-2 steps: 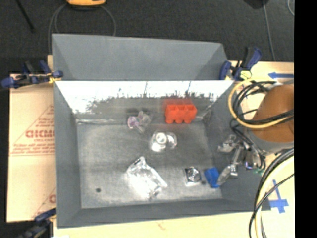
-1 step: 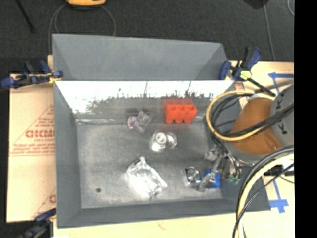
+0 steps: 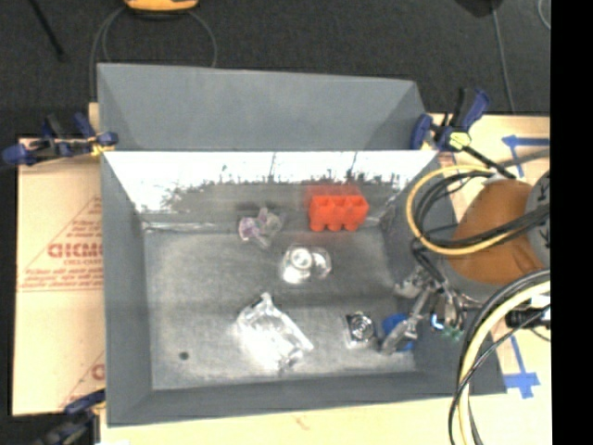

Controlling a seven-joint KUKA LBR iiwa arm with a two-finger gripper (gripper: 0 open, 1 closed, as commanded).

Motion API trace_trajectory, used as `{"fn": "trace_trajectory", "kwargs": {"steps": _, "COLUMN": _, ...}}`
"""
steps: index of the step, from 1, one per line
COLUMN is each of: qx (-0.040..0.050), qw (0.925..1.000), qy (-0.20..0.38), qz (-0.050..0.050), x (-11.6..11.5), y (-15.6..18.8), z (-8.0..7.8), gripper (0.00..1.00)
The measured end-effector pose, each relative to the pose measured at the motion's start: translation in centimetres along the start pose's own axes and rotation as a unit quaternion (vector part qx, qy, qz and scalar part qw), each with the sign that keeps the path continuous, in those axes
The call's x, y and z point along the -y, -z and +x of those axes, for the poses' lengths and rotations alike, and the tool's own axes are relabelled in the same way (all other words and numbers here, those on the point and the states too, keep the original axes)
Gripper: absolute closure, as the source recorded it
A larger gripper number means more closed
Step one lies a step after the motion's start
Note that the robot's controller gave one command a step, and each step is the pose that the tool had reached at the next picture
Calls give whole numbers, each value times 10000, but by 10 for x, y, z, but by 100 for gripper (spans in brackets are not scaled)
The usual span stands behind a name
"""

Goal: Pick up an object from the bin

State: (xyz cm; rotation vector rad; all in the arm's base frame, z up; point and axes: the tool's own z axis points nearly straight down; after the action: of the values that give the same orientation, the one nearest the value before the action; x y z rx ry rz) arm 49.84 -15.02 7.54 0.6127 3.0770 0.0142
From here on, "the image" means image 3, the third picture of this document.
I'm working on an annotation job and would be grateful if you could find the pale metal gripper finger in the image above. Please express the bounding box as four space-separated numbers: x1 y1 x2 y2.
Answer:
380 318 413 356

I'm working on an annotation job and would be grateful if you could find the blue round cap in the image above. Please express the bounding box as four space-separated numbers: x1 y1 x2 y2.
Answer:
381 312 417 353

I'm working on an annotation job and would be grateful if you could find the small clear square glass jar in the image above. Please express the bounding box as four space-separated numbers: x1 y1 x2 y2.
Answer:
344 311 377 349

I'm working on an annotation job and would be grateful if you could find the orange-red toy brick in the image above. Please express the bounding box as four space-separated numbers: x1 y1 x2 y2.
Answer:
307 192 371 233

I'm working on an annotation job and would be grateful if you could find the clear glass cup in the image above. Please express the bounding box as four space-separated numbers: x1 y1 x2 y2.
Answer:
279 244 334 286

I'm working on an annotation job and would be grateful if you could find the clear plastic bottle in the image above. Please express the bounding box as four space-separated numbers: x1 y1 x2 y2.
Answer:
230 291 316 373

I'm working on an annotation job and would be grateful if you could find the clear glass piece purple tint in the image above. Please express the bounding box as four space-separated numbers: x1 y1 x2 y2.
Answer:
236 207 284 249

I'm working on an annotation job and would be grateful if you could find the grey metal bin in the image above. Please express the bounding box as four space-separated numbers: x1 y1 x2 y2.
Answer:
95 62 507 426

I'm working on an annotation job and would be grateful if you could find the brown cardboard board red print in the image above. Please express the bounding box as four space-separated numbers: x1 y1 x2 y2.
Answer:
9 135 108 417

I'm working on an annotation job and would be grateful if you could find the black cylinder on white bracket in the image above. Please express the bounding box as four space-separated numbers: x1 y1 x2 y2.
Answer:
504 293 551 332

